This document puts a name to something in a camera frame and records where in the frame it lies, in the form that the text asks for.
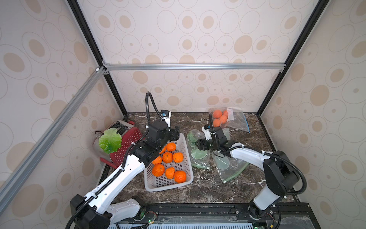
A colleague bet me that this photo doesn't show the orange taken out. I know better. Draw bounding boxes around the orange taken out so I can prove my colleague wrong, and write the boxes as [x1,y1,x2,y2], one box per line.
[152,164,165,177]
[165,142,176,152]
[173,152,184,163]
[173,171,187,183]
[165,167,175,179]
[163,152,173,164]
[159,146,166,154]

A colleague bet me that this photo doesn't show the green zip-top bag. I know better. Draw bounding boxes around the green zip-top bag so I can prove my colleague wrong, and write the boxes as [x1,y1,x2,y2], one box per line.
[186,129,210,170]

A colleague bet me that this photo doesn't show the clear zip-top bag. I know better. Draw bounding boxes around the clear zip-top bag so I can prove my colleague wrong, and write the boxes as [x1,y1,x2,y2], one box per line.
[208,108,250,133]

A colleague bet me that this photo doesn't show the green-edged zip-top bag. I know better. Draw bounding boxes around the green-edged zip-top bag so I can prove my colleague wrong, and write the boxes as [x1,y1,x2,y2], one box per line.
[211,127,251,184]

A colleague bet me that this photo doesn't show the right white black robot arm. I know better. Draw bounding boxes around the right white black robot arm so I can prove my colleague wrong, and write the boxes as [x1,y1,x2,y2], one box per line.
[195,114,307,220]

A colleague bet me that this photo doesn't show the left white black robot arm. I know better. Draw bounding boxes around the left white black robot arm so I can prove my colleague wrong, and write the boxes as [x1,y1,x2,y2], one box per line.
[65,92,180,229]

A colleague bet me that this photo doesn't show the red dotted toaster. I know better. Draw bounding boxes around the red dotted toaster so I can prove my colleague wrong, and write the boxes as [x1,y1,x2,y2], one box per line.
[93,120,143,169]

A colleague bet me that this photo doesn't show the green plastic leaf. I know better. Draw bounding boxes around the green plastic leaf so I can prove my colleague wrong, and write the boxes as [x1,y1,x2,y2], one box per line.
[98,128,122,154]

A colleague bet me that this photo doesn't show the white perforated plastic basket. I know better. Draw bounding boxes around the white perforated plastic basket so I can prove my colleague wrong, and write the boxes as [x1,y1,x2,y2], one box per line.
[144,133,193,192]

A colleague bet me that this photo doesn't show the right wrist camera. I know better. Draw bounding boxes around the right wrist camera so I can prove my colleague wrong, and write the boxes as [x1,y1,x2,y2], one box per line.
[202,124,212,141]

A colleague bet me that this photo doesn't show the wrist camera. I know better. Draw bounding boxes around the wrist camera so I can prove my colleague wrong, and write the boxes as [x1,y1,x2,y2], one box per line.
[202,124,212,141]
[161,110,172,128]

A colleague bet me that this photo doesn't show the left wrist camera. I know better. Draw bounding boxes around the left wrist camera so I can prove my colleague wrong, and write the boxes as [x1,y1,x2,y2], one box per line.
[161,110,172,128]

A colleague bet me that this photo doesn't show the horizontal aluminium rail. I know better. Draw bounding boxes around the horizontal aluminium rail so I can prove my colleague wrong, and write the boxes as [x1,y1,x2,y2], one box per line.
[105,63,286,71]

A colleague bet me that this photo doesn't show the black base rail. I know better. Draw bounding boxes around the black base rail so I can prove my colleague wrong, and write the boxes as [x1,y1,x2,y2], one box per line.
[73,202,321,229]

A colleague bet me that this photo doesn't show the diagonal aluminium rail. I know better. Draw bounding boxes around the diagonal aluminium rail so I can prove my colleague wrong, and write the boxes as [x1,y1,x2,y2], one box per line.
[1,66,106,214]

